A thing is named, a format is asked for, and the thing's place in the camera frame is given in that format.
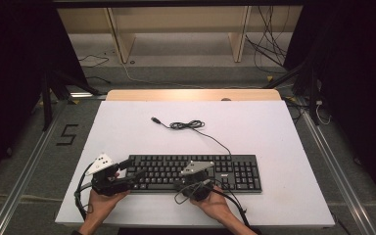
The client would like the metal floor rail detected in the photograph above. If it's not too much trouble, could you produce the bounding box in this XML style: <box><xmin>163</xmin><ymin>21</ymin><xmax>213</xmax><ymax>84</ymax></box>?
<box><xmin>0</xmin><ymin>101</ymin><xmax>67</xmax><ymax>235</ymax></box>
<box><xmin>297</xmin><ymin>97</ymin><xmax>376</xmax><ymax>235</ymax></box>

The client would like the white floor cable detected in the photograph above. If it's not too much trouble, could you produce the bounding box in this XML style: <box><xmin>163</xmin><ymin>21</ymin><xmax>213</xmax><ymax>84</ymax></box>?
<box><xmin>119</xmin><ymin>62</ymin><xmax>210</xmax><ymax>90</ymax></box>

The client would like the thin black floor cable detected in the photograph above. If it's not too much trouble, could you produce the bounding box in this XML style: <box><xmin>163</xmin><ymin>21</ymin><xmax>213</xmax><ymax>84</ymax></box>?
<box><xmin>77</xmin><ymin>54</ymin><xmax>111</xmax><ymax>70</ymax></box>

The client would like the black computer keyboard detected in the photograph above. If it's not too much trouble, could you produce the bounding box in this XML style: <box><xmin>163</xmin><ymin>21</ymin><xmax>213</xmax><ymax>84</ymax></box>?
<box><xmin>125</xmin><ymin>154</ymin><xmax>263</xmax><ymax>195</ymax></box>

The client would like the short white cable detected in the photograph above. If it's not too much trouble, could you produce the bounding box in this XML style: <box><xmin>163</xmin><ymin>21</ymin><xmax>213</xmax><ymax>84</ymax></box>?
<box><xmin>314</xmin><ymin>99</ymin><xmax>333</xmax><ymax>126</ymax></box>

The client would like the white table cover board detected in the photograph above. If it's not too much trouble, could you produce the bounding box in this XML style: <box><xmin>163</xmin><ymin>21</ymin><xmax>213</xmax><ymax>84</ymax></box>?
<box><xmin>54</xmin><ymin>100</ymin><xmax>336</xmax><ymax>229</ymax></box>

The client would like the wooden table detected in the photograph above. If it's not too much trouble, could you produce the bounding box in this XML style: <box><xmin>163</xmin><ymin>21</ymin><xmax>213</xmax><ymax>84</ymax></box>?
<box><xmin>105</xmin><ymin>88</ymin><xmax>282</xmax><ymax>102</ymax></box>

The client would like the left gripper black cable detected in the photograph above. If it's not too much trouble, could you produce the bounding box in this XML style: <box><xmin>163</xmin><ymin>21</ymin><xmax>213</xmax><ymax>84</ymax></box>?
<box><xmin>73</xmin><ymin>162</ymin><xmax>96</xmax><ymax>220</ymax></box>

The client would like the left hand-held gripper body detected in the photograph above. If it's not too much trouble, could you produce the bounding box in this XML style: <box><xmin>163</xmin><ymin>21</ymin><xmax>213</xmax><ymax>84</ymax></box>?
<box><xmin>84</xmin><ymin>153</ymin><xmax>132</xmax><ymax>198</ymax></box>

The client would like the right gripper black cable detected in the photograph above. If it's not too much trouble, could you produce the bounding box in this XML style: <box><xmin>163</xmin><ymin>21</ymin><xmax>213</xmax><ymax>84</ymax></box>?
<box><xmin>173</xmin><ymin>177</ymin><xmax>253</xmax><ymax>229</ymax></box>

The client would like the black metal stand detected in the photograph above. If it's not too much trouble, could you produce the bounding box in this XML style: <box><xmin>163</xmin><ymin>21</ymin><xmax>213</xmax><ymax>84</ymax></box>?
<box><xmin>261</xmin><ymin>58</ymin><xmax>322</xmax><ymax>127</ymax></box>
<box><xmin>39</xmin><ymin>69</ymin><xmax>103</xmax><ymax>132</ymax></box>

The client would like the person's right hand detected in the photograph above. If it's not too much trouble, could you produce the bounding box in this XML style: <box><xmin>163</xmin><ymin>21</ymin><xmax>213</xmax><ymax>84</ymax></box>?
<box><xmin>190</xmin><ymin>186</ymin><xmax>235</xmax><ymax>225</ymax></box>

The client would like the black keyboard cable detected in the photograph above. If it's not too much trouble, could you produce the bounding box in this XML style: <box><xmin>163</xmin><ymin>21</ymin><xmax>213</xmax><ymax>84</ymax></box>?
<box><xmin>150</xmin><ymin>117</ymin><xmax>233</xmax><ymax>157</ymax></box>

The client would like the light wooden shelf frame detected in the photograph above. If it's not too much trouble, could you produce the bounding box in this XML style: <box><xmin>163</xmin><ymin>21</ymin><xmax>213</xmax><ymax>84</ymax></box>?
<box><xmin>56</xmin><ymin>5</ymin><xmax>306</xmax><ymax>66</ymax></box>

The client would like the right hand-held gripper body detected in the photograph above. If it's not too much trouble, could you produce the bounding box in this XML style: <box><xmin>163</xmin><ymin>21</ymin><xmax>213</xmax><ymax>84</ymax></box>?
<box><xmin>173</xmin><ymin>160</ymin><xmax>216</xmax><ymax>202</ymax></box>

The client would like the bundle of black floor cables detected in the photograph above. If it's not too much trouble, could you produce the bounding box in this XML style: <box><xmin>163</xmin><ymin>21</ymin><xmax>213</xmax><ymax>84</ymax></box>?
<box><xmin>244</xmin><ymin>5</ymin><xmax>296</xmax><ymax>75</ymax></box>

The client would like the person's left hand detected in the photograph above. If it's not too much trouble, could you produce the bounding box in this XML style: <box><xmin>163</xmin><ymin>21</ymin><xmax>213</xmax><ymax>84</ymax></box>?
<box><xmin>85</xmin><ymin>189</ymin><xmax>131</xmax><ymax>226</ymax></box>

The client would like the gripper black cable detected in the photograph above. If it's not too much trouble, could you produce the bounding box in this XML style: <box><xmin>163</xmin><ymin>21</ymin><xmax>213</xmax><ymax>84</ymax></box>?
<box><xmin>73</xmin><ymin>162</ymin><xmax>96</xmax><ymax>220</ymax></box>
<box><xmin>173</xmin><ymin>177</ymin><xmax>253</xmax><ymax>229</ymax></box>

